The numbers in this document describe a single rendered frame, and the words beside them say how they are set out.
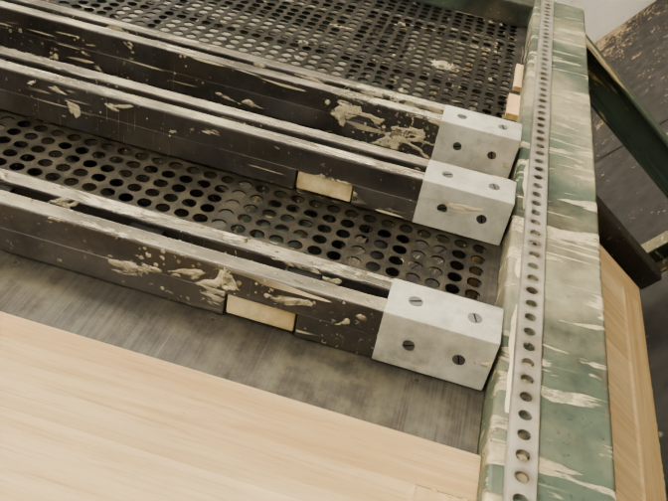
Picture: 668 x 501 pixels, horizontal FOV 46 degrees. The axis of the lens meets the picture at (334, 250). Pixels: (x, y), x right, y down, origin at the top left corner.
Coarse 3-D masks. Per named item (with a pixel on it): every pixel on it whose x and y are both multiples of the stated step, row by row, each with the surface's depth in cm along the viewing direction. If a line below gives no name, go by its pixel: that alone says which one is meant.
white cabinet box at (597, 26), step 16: (560, 0) 414; (576, 0) 411; (592, 0) 408; (608, 0) 406; (624, 0) 404; (640, 0) 401; (592, 16) 413; (608, 16) 411; (624, 16) 408; (592, 32) 418; (608, 32) 416
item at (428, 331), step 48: (0, 192) 88; (48, 192) 89; (0, 240) 89; (48, 240) 88; (96, 240) 86; (144, 240) 85; (192, 240) 88; (240, 240) 88; (144, 288) 88; (192, 288) 87; (240, 288) 85; (288, 288) 83; (336, 288) 84; (384, 288) 85; (336, 336) 86; (384, 336) 84; (432, 336) 82; (480, 336) 81; (480, 384) 84
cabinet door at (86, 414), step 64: (0, 320) 79; (0, 384) 73; (64, 384) 75; (128, 384) 75; (192, 384) 77; (0, 448) 68; (64, 448) 69; (128, 448) 70; (192, 448) 71; (256, 448) 72; (320, 448) 73; (384, 448) 74; (448, 448) 76
